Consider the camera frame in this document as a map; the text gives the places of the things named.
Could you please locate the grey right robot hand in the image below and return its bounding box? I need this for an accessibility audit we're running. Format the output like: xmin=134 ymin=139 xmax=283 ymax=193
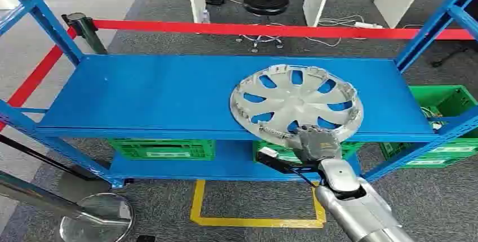
xmin=287 ymin=125 xmax=343 ymax=165

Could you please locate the silver plastic wheel hubcap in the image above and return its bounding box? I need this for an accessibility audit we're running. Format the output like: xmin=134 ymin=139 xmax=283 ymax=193
xmin=229 ymin=64 xmax=365 ymax=148

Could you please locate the green plastic crate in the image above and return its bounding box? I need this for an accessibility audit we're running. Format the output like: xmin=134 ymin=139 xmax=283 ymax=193
xmin=108 ymin=139 xmax=216 ymax=161
xmin=253 ymin=140 xmax=365 ymax=164
xmin=379 ymin=85 xmax=478 ymax=169

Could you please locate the white power strip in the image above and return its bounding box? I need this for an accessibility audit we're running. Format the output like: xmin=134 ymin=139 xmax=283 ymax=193
xmin=353 ymin=21 xmax=384 ymax=29

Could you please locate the red barrier belt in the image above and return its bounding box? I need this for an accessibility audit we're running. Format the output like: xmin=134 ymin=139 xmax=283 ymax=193
xmin=92 ymin=19 xmax=476 ymax=41
xmin=0 ymin=27 xmax=78 ymax=133

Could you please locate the black round stool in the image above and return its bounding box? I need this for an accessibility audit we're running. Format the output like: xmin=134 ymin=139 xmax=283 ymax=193
xmin=235 ymin=0 xmax=290 ymax=54

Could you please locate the chrome stanchion with round base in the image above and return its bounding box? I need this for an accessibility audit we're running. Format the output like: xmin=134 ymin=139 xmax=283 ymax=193
xmin=0 ymin=170 xmax=135 ymax=242

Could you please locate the black slanted pole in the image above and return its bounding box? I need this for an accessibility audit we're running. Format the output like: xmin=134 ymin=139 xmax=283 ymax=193
xmin=0 ymin=134 xmax=110 ymax=181

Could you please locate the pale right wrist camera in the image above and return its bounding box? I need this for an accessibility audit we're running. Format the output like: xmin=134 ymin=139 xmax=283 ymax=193
xmin=255 ymin=146 xmax=300 ymax=174

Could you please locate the white floor cable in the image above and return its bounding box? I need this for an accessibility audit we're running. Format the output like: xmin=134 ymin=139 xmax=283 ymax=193
xmin=305 ymin=14 xmax=367 ymax=48

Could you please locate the black floor cable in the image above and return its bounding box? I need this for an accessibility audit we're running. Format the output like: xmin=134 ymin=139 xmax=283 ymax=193
xmin=431 ymin=47 xmax=470 ymax=68

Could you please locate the dark stanchion post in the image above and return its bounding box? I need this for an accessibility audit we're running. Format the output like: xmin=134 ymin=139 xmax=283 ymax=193
xmin=61 ymin=12 xmax=109 ymax=55

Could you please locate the blue metal rack frame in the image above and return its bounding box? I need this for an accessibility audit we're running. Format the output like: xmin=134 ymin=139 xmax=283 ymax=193
xmin=0 ymin=0 xmax=478 ymax=190

